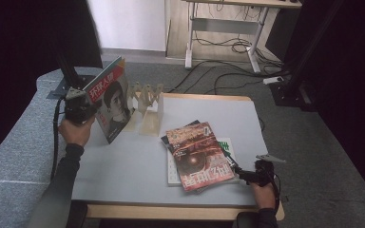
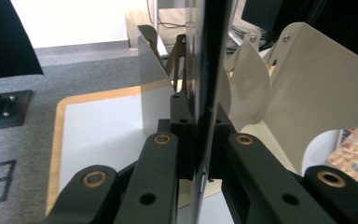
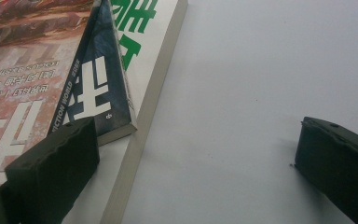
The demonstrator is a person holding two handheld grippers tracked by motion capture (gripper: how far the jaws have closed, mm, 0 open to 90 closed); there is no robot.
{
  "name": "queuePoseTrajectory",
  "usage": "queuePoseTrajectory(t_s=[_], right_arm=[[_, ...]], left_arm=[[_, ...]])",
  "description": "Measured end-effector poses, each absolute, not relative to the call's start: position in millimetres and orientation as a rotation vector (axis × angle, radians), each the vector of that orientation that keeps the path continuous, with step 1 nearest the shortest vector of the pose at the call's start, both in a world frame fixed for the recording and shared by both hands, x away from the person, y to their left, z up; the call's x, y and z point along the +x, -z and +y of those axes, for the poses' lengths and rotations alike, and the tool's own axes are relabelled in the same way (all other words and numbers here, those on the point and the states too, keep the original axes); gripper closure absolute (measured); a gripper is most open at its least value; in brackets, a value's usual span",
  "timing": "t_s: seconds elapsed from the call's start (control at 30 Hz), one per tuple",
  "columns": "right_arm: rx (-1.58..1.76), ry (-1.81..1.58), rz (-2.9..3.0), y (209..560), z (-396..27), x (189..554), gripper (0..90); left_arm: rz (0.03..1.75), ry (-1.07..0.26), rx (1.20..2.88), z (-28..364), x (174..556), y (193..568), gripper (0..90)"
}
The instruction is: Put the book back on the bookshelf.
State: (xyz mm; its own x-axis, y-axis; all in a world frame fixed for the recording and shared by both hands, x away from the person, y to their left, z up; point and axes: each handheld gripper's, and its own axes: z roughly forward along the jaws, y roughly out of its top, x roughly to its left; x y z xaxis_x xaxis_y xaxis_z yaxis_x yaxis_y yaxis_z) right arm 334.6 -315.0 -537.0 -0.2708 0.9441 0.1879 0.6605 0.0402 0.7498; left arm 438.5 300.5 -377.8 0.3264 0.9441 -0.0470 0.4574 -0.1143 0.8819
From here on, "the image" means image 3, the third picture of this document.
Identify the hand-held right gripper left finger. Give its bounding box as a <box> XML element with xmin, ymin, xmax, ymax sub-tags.
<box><xmin>4</xmin><ymin>116</ymin><xmax>101</xmax><ymax>224</ymax></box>

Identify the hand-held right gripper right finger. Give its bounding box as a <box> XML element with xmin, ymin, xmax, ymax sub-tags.
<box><xmin>294</xmin><ymin>116</ymin><xmax>358</xmax><ymax>224</ymax></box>

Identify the red-brown cover magazine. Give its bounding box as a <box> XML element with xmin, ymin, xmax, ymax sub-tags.
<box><xmin>0</xmin><ymin>0</ymin><xmax>103</xmax><ymax>188</ymax></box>

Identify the white magazine green title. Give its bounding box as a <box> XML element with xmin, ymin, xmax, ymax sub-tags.
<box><xmin>62</xmin><ymin>0</ymin><xmax>189</xmax><ymax>224</ymax></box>

